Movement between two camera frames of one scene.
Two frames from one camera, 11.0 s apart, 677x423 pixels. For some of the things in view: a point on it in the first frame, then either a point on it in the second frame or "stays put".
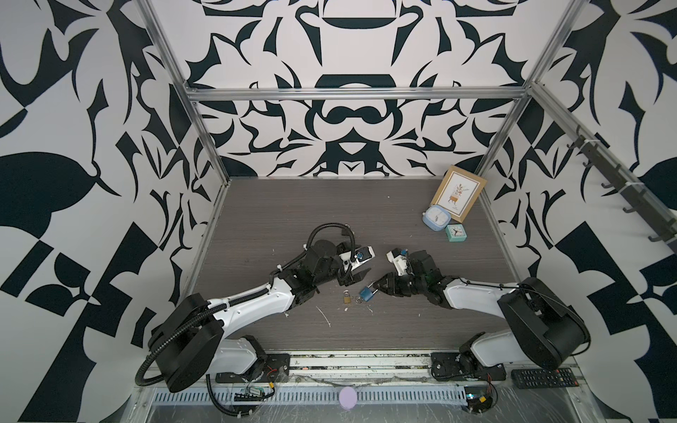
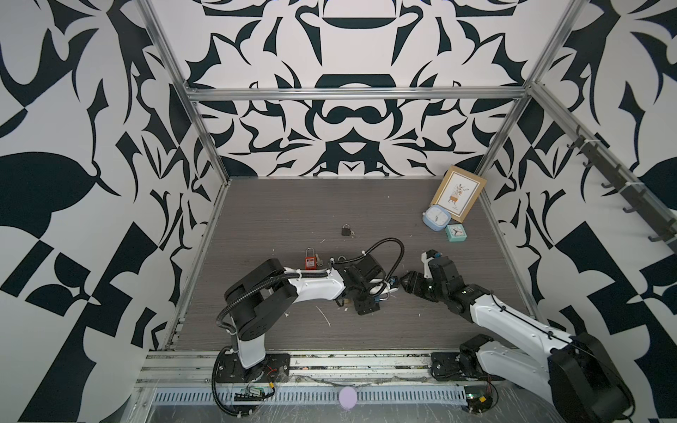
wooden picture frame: [457, 192] stays put
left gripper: [358, 276] to [364, 308]
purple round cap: [347, 397] stays put
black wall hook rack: [638, 199] stays put
